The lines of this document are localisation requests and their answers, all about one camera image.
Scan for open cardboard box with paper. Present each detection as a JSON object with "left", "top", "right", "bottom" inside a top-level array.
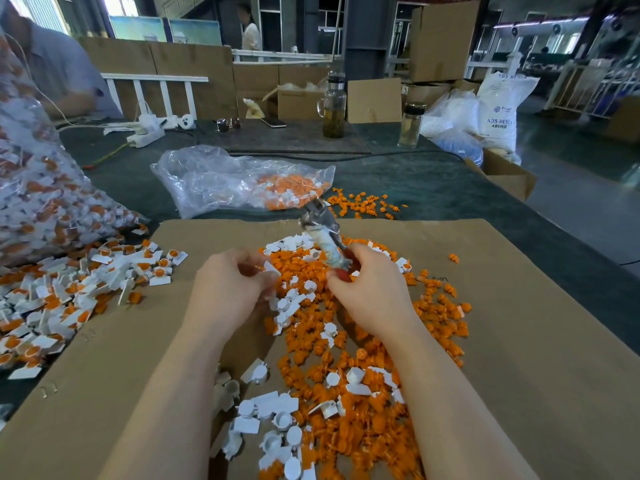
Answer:
[{"left": 261, "top": 81, "right": 331, "bottom": 122}]

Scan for person's left hand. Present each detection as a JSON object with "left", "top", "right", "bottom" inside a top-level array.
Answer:
[{"left": 185, "top": 247, "right": 281, "bottom": 341}]

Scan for silver red-handled pliers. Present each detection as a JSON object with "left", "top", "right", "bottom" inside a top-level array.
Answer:
[{"left": 300, "top": 199, "right": 353, "bottom": 274}]

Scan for white railing frame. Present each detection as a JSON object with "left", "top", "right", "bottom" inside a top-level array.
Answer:
[{"left": 100, "top": 73, "right": 210, "bottom": 120}]

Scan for large clear bag of seals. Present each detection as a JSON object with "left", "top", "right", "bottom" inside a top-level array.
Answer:
[{"left": 0, "top": 35, "right": 149, "bottom": 271}]

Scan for row of upright cardboard sheets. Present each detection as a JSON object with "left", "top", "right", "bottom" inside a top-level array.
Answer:
[{"left": 78, "top": 37, "right": 336, "bottom": 120}]

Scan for brown cardboard sheet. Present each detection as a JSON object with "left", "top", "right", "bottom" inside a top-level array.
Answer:
[
  {"left": 0, "top": 219, "right": 313, "bottom": 480},
  {"left": 307, "top": 217, "right": 640, "bottom": 480}
]

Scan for person's left forearm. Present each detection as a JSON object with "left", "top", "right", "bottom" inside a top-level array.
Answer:
[{"left": 98, "top": 329, "right": 246, "bottom": 480}]

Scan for person's right hand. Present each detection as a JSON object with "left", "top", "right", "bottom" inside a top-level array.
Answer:
[{"left": 328, "top": 243, "right": 421, "bottom": 341}]

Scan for white woven sack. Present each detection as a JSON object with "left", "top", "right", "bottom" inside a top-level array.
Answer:
[{"left": 477, "top": 49, "right": 540, "bottom": 164}]

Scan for white metal rack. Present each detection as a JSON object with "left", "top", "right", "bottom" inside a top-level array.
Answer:
[{"left": 546, "top": 55, "right": 640, "bottom": 116}]

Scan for glass bottle with black lid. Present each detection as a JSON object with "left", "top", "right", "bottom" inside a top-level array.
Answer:
[{"left": 398, "top": 103, "right": 426, "bottom": 148}]

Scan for person's right forearm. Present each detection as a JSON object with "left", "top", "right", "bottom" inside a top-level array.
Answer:
[{"left": 380, "top": 327, "right": 539, "bottom": 480}]

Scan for glass tea jar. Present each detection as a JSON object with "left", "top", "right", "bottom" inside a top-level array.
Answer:
[{"left": 318, "top": 73, "right": 348, "bottom": 139}]

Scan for white power strip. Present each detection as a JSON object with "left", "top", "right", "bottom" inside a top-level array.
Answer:
[{"left": 103, "top": 113, "right": 196, "bottom": 148}]

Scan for flat brown cardboard panel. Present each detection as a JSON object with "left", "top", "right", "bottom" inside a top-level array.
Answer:
[{"left": 347, "top": 77, "right": 403, "bottom": 124}]

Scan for open brown cardboard box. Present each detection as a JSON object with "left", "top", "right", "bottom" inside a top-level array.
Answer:
[{"left": 464, "top": 147, "right": 537, "bottom": 201}]

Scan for pile of assembled white-orange parts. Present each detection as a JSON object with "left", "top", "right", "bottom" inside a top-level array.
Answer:
[{"left": 0, "top": 225, "right": 189, "bottom": 436}]

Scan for scatter of orange offcuts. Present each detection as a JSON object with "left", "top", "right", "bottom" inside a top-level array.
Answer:
[{"left": 325, "top": 187, "right": 409, "bottom": 219}]

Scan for small clear plastic bag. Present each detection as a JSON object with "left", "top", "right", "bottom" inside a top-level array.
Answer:
[{"left": 150, "top": 145, "right": 337, "bottom": 219}]

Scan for pile of orange and white parts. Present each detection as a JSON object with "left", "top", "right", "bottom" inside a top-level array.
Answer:
[{"left": 210, "top": 233, "right": 473, "bottom": 480}]

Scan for clear blue plastic bag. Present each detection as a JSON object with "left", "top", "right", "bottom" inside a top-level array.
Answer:
[{"left": 420, "top": 89, "right": 486, "bottom": 166}]

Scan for tall brown cardboard box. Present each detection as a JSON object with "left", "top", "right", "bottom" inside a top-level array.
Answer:
[{"left": 408, "top": 0, "right": 480, "bottom": 83}]

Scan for dark steel pillar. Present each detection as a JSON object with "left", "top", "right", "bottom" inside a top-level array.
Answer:
[{"left": 343, "top": 0, "right": 397, "bottom": 81}]

